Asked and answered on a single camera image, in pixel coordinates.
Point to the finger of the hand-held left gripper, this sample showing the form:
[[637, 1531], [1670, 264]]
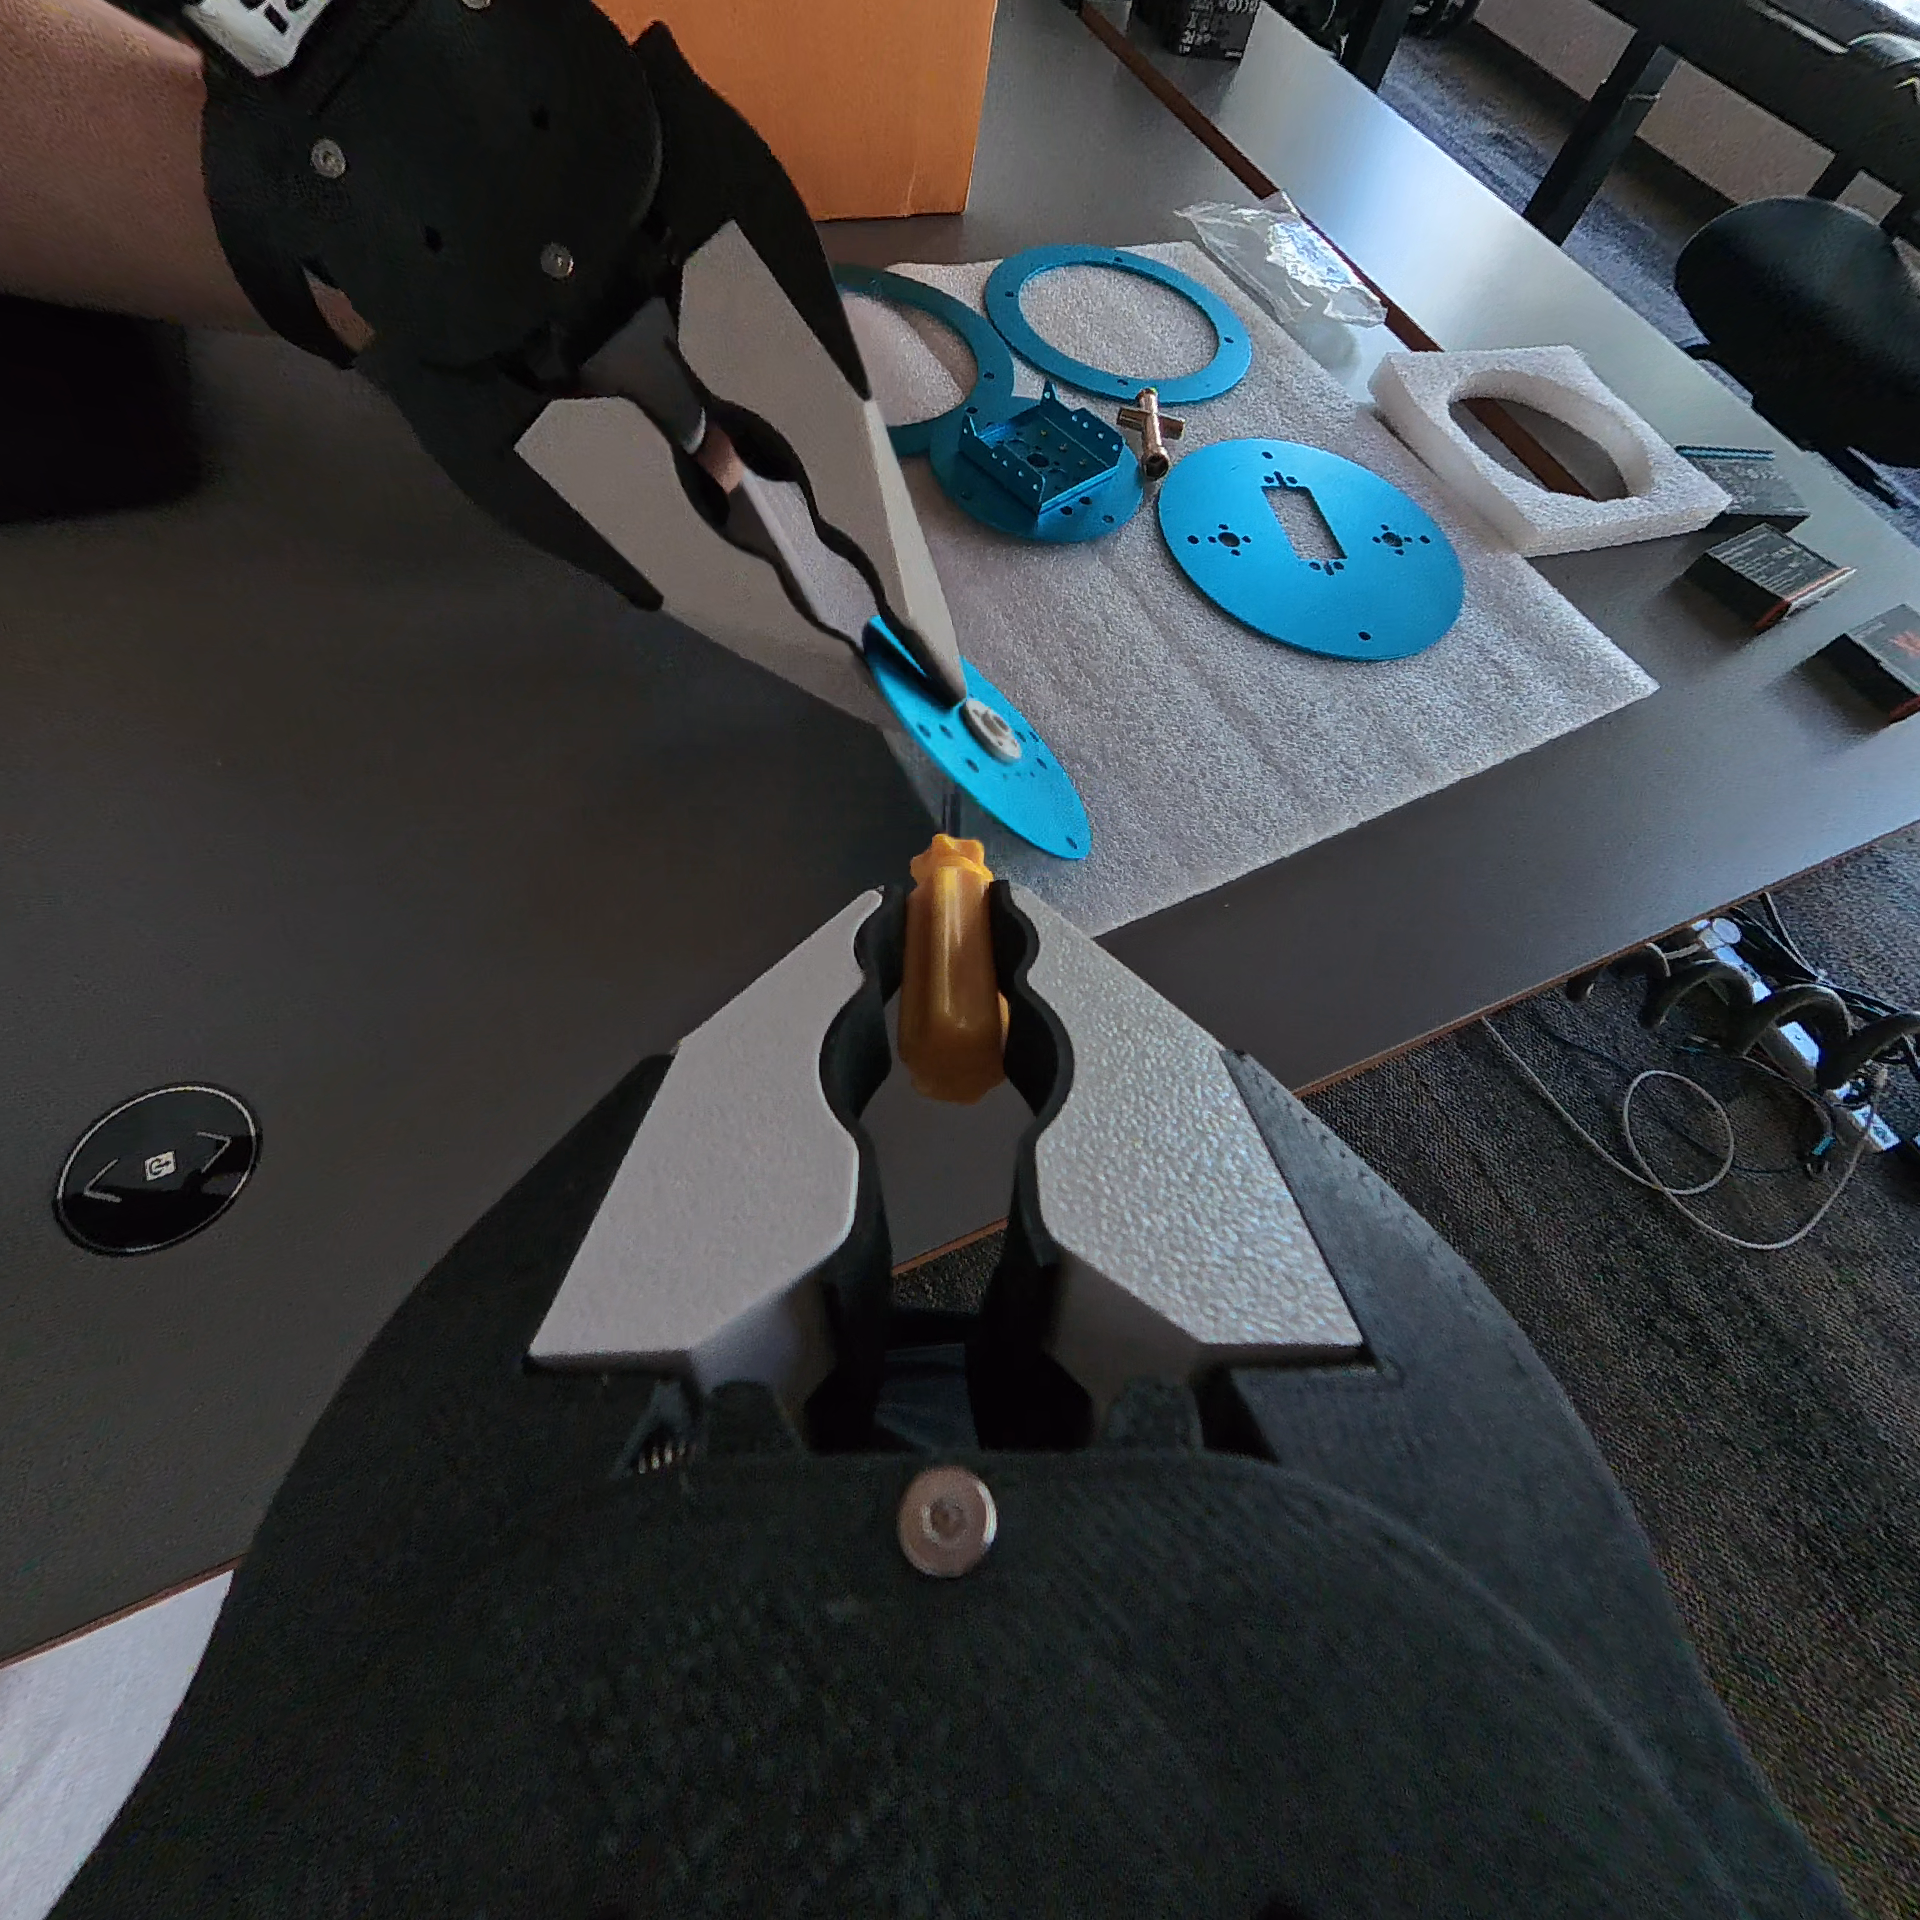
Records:
[[827, 421], [676, 526]]

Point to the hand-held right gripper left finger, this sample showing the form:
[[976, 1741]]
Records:
[[708, 1202]]

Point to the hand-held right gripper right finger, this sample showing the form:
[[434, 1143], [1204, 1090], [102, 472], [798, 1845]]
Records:
[[1187, 1202]]

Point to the round metal hub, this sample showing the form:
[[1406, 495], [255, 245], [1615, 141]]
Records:
[[986, 727]]

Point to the small blue round plate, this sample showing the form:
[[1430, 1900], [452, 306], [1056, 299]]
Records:
[[1021, 797]]

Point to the grey desk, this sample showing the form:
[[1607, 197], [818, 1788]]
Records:
[[1500, 242], [452, 902]]

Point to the round black desk grommet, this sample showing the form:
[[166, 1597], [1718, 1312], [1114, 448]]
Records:
[[156, 1171]]

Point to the metal cross wrench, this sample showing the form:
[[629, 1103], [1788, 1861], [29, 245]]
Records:
[[1154, 435]]

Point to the orange cardboard box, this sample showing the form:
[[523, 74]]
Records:
[[843, 92]]

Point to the white foam sheet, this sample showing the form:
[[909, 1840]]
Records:
[[1260, 750]]

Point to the clear plastic bag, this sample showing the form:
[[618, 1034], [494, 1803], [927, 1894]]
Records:
[[1292, 267]]

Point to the small black box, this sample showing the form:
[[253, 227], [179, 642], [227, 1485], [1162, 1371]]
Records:
[[1196, 27]]

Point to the large blue round plate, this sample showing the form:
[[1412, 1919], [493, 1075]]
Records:
[[1412, 572]]

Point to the brown wooden table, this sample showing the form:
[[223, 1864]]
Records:
[[1591, 136]]

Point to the white shirt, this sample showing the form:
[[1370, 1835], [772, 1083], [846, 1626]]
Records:
[[93, 1773]]

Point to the black office chair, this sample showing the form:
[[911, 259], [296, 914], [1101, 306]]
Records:
[[1815, 316]]

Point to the blue disc with bracket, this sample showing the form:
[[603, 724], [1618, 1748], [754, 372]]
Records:
[[1036, 468]]

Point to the white foam frame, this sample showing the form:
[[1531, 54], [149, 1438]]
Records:
[[1442, 451]]

